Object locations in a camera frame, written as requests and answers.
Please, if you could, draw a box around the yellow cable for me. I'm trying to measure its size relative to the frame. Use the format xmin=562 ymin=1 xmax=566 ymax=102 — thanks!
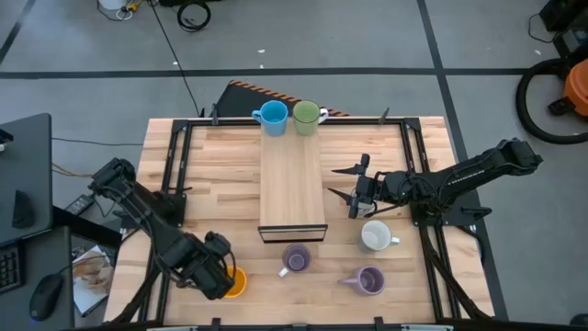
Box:
xmin=51 ymin=163 xmax=96 ymax=180

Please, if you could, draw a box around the coiled black cable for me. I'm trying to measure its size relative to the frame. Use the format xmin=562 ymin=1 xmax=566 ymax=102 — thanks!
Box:
xmin=176 ymin=1 xmax=212 ymax=33

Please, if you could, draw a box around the black power adapter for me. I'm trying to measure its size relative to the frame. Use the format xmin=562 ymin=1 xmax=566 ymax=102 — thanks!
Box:
xmin=63 ymin=193 xmax=96 ymax=216

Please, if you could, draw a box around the black equipment case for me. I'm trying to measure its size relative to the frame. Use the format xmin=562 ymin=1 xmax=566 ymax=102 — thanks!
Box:
xmin=537 ymin=0 xmax=588 ymax=59

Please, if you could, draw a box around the black wedge shaped object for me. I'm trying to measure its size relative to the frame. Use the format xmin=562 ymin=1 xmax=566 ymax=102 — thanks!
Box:
xmin=11 ymin=188 xmax=37 ymax=230

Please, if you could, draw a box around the black metal table frame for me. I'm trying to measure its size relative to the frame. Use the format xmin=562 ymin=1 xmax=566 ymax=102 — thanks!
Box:
xmin=109 ymin=106 xmax=497 ymax=331

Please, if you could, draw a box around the black vacuum hose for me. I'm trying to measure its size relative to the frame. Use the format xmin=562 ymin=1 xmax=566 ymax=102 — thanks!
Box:
xmin=514 ymin=58 xmax=588 ymax=146

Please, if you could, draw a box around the lavender mug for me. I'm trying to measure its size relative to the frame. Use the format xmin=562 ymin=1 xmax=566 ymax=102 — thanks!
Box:
xmin=337 ymin=265 xmax=386 ymax=297

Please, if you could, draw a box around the thin black cable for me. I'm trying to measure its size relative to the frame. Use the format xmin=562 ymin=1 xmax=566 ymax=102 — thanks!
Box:
xmin=526 ymin=12 xmax=560 ymax=45
xmin=51 ymin=136 xmax=145 ymax=147

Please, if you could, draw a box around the blue mug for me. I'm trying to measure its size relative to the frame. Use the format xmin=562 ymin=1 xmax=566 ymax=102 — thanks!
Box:
xmin=251 ymin=99 xmax=289 ymax=138

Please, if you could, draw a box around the black metal bar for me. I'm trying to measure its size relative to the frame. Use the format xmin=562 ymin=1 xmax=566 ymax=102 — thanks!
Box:
xmin=51 ymin=205 xmax=124 ymax=252

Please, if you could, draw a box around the long black floor cable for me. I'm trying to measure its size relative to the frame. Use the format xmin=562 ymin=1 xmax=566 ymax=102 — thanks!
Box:
xmin=148 ymin=0 xmax=204 ymax=117

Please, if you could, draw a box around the paper booklet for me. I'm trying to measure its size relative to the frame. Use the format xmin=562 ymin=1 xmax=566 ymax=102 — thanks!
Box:
xmin=72 ymin=245 xmax=116 ymax=318

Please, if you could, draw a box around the teal mug white inside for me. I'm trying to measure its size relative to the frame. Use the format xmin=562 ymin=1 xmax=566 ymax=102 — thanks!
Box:
xmin=357 ymin=219 xmax=401 ymax=253

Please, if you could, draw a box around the black keyboard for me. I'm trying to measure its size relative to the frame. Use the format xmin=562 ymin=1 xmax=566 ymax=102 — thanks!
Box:
xmin=0 ymin=245 xmax=24 ymax=295

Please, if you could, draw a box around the orange mug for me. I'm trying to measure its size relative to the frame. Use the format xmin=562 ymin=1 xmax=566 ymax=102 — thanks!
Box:
xmin=224 ymin=265 xmax=248 ymax=299

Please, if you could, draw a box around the orange vacuum cleaner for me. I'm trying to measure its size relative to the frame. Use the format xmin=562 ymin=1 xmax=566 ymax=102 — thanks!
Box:
xmin=562 ymin=58 xmax=588 ymax=119

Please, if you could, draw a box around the green mug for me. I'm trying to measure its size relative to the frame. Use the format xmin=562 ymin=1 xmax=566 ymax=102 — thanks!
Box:
xmin=291 ymin=99 xmax=330 ymax=137

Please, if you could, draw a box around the dark gray desk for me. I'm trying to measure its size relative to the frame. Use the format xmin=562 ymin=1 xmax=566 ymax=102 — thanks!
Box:
xmin=0 ymin=225 xmax=75 ymax=331
xmin=0 ymin=112 xmax=54 ymax=247

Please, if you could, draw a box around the black computer mouse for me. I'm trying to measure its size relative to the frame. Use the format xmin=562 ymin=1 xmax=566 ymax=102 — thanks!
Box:
xmin=28 ymin=271 xmax=64 ymax=322

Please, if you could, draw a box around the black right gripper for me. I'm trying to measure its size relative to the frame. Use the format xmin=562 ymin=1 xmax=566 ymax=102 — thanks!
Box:
xmin=327 ymin=154 xmax=385 ymax=220

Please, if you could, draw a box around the black ramp orange striped edge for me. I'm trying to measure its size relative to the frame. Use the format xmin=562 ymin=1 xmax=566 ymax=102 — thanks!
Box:
xmin=213 ymin=79 xmax=351 ymax=119

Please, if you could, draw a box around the purple and white striped mug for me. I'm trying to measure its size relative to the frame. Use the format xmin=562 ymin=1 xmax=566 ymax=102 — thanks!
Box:
xmin=277 ymin=244 xmax=312 ymax=280

